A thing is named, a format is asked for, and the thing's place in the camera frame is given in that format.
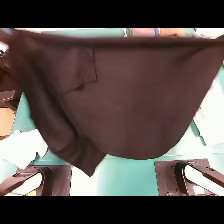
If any dark brown shirt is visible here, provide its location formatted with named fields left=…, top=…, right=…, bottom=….
left=5, top=28, right=224, bottom=178

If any heap of clothes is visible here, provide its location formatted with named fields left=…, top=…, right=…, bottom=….
left=123, top=28, right=187, bottom=38

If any white garment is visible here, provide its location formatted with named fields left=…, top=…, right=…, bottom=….
left=0, top=128, right=50, bottom=172

